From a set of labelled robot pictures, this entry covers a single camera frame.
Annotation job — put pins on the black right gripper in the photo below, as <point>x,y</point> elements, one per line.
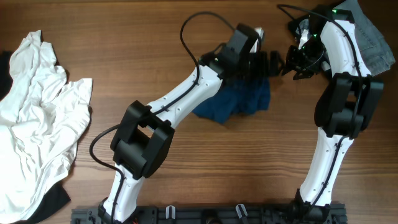
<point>291,63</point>

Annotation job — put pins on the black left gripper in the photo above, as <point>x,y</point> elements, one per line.
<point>259,71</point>

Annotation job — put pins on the blue t-shirt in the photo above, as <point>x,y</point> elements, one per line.
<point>241,97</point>

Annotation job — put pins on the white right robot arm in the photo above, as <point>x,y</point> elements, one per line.
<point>348,102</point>

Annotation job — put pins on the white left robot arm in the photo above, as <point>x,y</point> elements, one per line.
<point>144,136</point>

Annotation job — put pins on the folded black garment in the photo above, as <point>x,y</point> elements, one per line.
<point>294,27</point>

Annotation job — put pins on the folded light blue jeans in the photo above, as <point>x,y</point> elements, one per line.
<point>373,43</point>

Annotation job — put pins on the white t-shirt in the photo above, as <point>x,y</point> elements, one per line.
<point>42,118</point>

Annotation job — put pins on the black garment under pile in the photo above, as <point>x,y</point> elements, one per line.
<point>57,197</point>

